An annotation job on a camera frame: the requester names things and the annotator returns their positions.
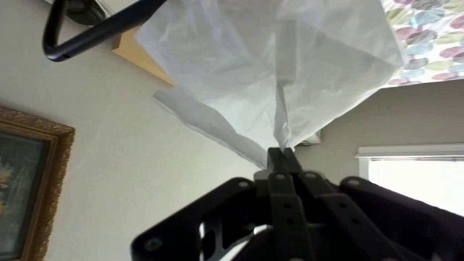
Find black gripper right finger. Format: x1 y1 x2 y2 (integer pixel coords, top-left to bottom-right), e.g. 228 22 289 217
281 146 464 261

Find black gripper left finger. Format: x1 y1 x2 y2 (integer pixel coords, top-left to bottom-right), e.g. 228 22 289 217
129 146 297 261

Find white cloth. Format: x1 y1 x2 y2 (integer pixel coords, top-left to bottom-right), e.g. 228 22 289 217
135 0 408 170

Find bright window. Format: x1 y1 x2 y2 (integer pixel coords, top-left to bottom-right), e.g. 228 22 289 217
354 142 464 220

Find floral patterned fabric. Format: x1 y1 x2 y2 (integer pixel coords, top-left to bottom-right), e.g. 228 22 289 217
379 0 464 90

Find gold framed painting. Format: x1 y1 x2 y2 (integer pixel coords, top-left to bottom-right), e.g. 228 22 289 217
0 104 77 261

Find light wooden bed frame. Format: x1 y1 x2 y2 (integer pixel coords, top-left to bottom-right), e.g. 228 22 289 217
110 25 177 88

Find black metal wire rack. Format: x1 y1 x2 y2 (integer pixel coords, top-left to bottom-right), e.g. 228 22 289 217
41 0 168 64

